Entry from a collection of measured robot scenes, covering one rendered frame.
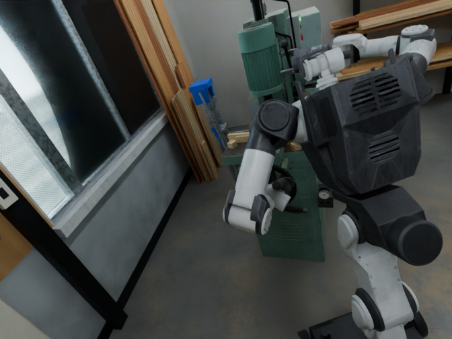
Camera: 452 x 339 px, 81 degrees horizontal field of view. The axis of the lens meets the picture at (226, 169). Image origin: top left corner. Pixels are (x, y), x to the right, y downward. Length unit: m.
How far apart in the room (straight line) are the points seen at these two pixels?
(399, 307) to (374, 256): 0.20
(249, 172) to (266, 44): 0.77
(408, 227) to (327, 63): 0.50
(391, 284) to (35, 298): 1.64
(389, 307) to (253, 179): 0.65
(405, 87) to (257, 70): 0.77
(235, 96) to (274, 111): 3.27
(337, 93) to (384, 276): 0.65
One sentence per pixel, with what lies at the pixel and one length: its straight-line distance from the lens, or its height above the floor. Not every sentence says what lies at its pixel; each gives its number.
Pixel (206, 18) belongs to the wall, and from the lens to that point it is 3.84.
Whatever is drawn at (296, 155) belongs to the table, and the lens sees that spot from 1.45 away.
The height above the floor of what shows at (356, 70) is 0.62.
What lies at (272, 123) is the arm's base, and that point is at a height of 1.35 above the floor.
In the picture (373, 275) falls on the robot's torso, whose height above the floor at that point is 0.79.
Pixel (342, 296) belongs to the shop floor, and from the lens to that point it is 1.91.
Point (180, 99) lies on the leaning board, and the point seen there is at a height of 0.98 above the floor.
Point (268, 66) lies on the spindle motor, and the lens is 1.38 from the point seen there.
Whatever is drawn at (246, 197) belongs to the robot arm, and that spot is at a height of 1.19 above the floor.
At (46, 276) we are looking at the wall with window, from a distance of 1.83.
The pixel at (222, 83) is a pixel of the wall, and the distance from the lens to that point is 3.96.
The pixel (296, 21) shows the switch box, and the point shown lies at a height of 1.46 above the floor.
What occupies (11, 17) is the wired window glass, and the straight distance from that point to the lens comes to 2.09.
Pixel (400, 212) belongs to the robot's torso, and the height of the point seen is 1.08.
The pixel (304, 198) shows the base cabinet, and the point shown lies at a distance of 1.62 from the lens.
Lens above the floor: 1.65
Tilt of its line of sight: 31 degrees down
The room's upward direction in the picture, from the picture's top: 18 degrees counter-clockwise
